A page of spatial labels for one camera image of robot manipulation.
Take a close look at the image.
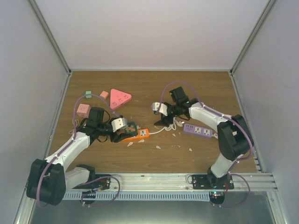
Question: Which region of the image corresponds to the pink cylindrical plug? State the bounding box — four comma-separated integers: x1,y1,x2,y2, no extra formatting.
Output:
100,91,109,99

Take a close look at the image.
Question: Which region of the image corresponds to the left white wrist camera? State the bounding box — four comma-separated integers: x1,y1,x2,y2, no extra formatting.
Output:
111,117,128,133

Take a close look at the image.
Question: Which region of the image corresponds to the white coiled strip cable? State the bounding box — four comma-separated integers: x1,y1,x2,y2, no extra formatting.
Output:
148,116,219,138

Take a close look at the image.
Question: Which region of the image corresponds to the orange power strip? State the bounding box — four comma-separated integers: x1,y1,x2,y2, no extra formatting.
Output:
123,128,150,141

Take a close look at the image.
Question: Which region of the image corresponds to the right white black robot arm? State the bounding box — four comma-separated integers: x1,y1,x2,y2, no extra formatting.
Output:
151,86,254,189

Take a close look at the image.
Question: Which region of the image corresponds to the aluminium front rail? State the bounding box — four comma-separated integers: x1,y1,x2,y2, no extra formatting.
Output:
24,172,278,192

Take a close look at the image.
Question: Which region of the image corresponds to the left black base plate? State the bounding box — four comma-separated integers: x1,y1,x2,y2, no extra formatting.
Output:
74,174,111,191

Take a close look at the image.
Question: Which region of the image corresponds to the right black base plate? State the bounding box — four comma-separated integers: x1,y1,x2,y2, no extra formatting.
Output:
190,174,235,190

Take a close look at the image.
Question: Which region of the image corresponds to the purple power strip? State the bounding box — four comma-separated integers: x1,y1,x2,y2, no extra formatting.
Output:
183,124,213,138

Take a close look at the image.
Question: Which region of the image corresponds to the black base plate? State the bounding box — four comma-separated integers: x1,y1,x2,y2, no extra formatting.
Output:
190,174,235,190
74,174,111,191

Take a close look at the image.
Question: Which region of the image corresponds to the dark green cube adapter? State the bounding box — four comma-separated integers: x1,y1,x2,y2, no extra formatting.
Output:
118,122,138,137

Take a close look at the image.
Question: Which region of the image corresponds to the pink cube socket adapter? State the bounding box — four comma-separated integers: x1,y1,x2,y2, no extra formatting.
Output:
77,104,91,118

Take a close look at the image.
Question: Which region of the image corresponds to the grey slotted cable duct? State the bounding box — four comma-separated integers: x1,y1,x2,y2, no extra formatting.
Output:
63,191,211,202

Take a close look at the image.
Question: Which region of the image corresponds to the green plug adapter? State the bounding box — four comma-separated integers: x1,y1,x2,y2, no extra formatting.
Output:
84,91,92,98

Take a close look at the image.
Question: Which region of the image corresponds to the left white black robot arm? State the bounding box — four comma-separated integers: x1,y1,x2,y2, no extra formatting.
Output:
26,107,128,205

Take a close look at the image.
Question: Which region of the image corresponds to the pink triangular socket adapter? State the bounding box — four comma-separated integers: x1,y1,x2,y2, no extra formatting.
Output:
110,89,132,110

